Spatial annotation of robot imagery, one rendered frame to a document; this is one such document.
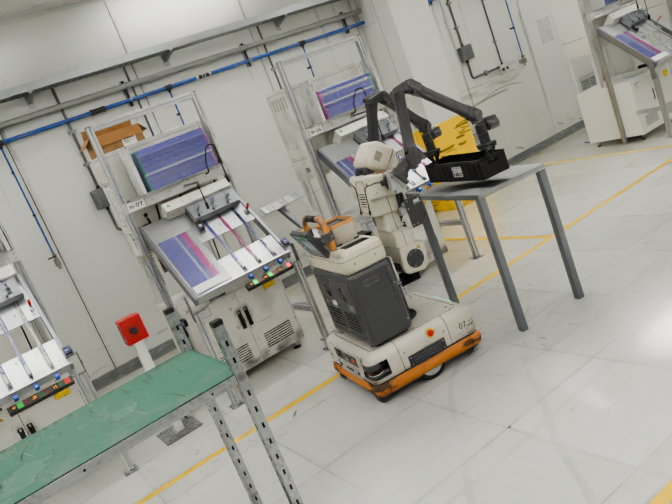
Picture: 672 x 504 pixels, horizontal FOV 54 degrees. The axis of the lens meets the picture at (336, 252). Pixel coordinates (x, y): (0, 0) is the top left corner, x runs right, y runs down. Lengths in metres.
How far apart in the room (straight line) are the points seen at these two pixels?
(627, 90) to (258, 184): 3.81
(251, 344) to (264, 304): 0.28
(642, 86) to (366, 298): 4.87
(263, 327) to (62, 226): 2.08
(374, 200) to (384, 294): 0.51
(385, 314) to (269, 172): 3.30
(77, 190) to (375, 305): 3.24
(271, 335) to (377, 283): 1.44
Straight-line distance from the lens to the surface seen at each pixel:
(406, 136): 3.43
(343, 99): 5.11
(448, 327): 3.51
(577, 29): 7.57
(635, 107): 7.43
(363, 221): 4.92
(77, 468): 1.72
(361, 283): 3.28
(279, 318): 4.59
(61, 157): 5.86
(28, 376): 3.90
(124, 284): 5.91
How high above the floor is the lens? 1.52
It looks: 12 degrees down
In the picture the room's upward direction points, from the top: 21 degrees counter-clockwise
